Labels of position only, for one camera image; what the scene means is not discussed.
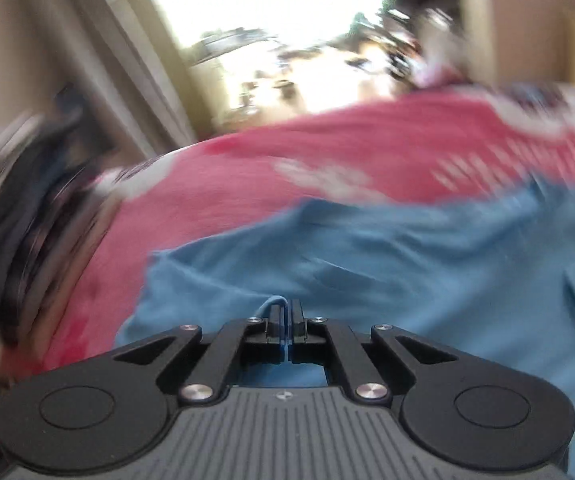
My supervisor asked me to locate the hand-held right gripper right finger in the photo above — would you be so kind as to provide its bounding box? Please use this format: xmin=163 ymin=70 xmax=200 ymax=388
xmin=290 ymin=299 xmax=458 ymax=403

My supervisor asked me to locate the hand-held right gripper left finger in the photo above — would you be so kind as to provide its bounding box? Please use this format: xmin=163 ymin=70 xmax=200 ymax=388
xmin=112 ymin=297 xmax=287 ymax=403

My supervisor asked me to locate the blue shirt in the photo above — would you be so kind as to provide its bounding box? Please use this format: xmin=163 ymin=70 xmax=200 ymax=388
xmin=115 ymin=175 xmax=575 ymax=480

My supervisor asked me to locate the red floral blanket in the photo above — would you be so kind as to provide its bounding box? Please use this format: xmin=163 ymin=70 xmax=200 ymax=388
xmin=42 ymin=82 xmax=575 ymax=376

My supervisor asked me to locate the beige curtain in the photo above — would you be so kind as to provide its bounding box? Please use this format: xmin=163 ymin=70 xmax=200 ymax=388
xmin=75 ymin=0 xmax=203 ymax=161

